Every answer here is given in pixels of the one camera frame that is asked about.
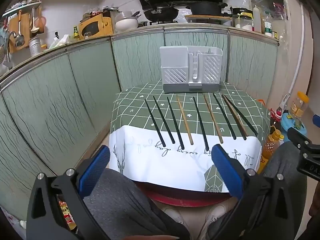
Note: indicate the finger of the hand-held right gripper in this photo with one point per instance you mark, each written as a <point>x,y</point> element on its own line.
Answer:
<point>297,136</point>
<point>316,120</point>

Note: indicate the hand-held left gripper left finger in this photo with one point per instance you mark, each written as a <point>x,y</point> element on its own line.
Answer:
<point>96,170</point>

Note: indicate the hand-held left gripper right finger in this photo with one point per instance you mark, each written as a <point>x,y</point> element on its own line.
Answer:
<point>226,170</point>

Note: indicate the black chopstick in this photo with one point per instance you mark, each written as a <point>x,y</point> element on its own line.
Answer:
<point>200,123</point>
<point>155,122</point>
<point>224,116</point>
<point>175,123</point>
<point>164,119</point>
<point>246,121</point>

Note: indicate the dark brown chopstick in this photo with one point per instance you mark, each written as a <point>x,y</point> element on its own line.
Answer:
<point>234,117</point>

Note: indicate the wooden chopstick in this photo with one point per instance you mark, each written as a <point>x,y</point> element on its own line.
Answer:
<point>184,120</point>
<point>213,118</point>

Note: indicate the white utensil holder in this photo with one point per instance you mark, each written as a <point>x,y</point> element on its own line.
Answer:
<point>175,62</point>

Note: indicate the person's left hand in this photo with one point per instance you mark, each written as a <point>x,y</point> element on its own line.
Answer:
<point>152,237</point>

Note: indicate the blue plastic container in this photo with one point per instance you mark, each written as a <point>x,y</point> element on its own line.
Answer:
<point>291,127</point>

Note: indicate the jar with yellow lid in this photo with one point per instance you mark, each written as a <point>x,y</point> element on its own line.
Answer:
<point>298,106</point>

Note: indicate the yellow oil bottle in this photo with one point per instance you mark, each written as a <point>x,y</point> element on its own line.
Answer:
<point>271,146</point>

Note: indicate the red cap bottle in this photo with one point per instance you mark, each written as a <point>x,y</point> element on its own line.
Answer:
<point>275,118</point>

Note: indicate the person's left leg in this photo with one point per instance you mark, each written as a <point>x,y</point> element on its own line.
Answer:
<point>120,200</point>

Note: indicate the person's right shoe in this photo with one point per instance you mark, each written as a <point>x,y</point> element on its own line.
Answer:
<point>215,212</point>

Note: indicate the person's shoe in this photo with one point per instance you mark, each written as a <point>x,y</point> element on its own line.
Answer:
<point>175,217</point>
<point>215,212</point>

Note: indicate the orange bag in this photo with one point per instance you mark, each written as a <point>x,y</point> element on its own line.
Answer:
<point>261,102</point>

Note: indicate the red snack packet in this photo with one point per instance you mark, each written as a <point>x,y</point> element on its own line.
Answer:
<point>66,212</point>

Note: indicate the red round table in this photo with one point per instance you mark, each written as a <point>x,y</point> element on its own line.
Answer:
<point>175,200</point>

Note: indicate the green checked tablecloth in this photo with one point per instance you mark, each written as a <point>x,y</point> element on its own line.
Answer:
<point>135,115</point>

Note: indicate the white pipe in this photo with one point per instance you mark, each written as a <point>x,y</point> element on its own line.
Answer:
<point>301,55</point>

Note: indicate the person's left shoe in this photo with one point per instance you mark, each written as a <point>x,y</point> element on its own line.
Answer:
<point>175,217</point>

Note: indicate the green label bottle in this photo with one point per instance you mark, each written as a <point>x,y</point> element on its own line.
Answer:
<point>268,27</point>

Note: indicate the white squeeze bottle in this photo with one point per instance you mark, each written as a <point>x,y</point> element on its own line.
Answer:
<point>256,20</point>

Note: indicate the clear jar white powder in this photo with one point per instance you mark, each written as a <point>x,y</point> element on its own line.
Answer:
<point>243,23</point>

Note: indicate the white plastic bag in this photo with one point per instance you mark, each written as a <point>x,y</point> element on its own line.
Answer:
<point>58,42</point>

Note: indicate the black lidded appliance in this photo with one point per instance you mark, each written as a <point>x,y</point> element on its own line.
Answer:
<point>241,11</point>

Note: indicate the metal cup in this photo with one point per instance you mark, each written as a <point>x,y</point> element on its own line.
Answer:
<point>35,46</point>

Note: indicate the green glass bottle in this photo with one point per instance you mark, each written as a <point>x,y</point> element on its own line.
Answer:
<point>76,32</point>

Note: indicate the yellow toaster oven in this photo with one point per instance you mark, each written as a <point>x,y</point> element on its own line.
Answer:
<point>95,27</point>

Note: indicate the white bowl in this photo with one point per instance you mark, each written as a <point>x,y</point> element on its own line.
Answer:
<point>126,23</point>

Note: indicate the black cooking pot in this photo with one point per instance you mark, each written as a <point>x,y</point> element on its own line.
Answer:
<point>207,8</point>

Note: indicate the gas stove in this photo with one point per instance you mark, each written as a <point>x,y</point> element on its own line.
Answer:
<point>165,23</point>

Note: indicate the hanging wooden cutting board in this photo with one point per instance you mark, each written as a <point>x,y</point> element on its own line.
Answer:
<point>24,21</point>

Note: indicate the black wok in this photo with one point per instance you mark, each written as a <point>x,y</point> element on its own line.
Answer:
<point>161,13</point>

